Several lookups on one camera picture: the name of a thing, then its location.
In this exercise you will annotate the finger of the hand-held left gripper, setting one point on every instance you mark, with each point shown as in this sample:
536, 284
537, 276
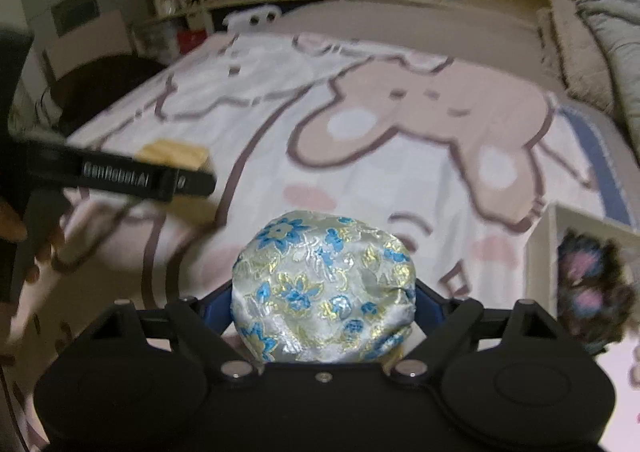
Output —
195, 184

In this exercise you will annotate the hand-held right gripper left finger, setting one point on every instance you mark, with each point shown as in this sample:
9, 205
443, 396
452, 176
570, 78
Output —
217, 312

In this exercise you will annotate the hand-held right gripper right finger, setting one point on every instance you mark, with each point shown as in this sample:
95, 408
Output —
425, 304

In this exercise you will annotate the oval wooden box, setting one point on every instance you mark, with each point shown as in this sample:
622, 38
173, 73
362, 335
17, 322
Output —
175, 152

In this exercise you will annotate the blue floral brocade pouch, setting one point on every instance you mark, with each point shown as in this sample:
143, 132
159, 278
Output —
320, 282

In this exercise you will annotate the white cardboard box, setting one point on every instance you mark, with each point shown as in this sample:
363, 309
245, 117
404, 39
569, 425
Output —
542, 252

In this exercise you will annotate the person's left hand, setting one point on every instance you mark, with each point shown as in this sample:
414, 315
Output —
10, 224

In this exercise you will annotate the dark brown cushion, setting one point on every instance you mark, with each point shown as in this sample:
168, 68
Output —
110, 82

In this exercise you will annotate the printed cartoon blanket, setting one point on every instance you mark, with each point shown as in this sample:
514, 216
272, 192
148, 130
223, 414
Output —
400, 172

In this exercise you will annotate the red box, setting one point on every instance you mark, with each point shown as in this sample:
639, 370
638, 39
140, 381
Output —
192, 39

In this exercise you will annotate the cardboard sheet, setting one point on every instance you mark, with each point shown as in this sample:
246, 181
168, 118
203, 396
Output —
110, 32

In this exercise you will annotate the clear plastic container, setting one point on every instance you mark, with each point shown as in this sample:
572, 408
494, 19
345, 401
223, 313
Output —
156, 39

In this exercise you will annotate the dark framed picture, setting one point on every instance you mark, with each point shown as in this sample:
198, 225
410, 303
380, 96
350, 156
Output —
74, 11

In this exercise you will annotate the dark crochet flowers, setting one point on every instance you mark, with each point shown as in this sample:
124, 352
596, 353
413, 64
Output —
590, 292

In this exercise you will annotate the bed with taupe sheet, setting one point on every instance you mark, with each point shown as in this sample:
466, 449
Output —
400, 19

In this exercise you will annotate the grey duvet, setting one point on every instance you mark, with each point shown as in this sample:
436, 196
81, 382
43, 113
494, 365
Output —
617, 47

